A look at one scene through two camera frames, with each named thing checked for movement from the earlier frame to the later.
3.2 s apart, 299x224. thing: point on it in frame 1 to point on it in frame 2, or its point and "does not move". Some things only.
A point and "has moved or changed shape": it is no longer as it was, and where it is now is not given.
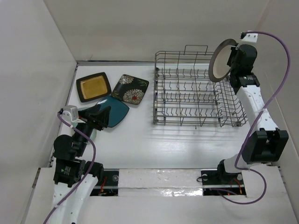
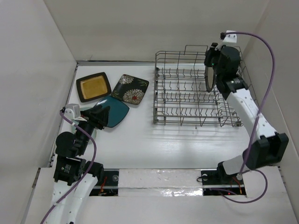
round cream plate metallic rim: (218, 69) has moved or changed shape
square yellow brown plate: (93, 86) does not move
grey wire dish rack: (184, 94) does not move
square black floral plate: (130, 89) does not move
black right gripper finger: (234, 51) to (212, 56)
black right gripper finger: (231, 61) to (217, 76)
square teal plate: (118, 111) does not move
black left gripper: (98, 122) does not move
